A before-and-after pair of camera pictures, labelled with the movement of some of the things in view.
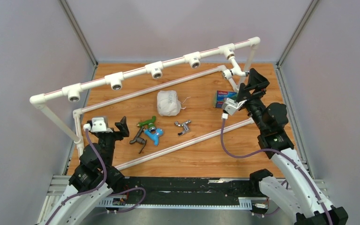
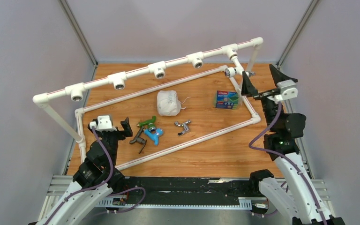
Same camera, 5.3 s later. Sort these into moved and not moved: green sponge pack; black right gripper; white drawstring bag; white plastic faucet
Moved: black right gripper; white plastic faucet
Not moved: white drawstring bag; green sponge pack
